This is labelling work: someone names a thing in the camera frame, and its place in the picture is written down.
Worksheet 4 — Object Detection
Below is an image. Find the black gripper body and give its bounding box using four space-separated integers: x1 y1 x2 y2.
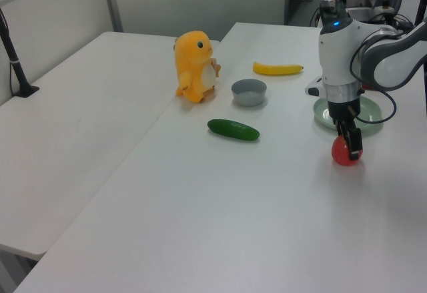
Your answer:
327 99 362 130

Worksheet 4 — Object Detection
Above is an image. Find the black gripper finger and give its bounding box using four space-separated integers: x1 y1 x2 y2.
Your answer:
346 126 364 161
335 121 350 141

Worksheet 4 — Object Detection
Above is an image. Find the red tomato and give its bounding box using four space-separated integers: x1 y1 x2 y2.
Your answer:
331 135 364 166

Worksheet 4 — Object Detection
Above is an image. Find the grey round bowl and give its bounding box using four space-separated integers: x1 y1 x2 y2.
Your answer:
231 78 268 107

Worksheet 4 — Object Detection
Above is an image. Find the light green plate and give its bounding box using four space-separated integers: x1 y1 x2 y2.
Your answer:
312 95 383 137

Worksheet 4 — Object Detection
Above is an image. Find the yellow banana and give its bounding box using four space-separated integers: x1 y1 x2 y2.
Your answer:
252 61 305 77

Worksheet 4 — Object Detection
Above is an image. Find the black device box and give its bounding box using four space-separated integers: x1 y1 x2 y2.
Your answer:
319 0 348 24

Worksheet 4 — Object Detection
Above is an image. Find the green cucumber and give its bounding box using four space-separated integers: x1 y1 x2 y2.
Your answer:
207 118 261 141

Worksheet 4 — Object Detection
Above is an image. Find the orange plush toy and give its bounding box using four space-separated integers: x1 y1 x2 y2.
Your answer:
173 30 222 104

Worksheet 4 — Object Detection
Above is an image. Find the white rectangular table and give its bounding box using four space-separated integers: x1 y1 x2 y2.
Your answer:
0 31 222 262

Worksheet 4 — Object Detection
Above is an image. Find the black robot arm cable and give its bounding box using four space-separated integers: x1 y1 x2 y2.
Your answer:
349 29 398 124

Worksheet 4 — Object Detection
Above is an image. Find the black camera stand pole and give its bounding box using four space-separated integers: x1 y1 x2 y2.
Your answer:
0 5 40 99

